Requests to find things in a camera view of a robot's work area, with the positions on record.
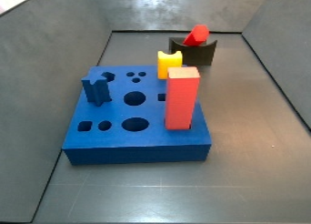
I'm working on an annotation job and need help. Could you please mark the tall red square prism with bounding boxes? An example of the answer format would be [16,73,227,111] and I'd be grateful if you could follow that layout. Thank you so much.
[166,66,200,130]

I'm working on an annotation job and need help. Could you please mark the black curved holder stand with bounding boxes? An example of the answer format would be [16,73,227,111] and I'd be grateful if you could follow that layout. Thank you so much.
[170,37,218,66]

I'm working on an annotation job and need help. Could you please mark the blue star prism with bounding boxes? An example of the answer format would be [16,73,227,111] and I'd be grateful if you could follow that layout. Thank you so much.
[81,75,112,107]

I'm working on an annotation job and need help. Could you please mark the yellow notched block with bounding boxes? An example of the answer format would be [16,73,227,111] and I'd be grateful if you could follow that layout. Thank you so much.
[158,51,183,79]

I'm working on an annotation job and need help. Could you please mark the red hexagon prism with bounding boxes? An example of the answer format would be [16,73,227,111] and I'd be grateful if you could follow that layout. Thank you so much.
[183,25,210,46]

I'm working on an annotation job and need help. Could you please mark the blue shape sorter block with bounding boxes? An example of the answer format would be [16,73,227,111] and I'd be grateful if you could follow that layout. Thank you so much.
[61,66,211,165]

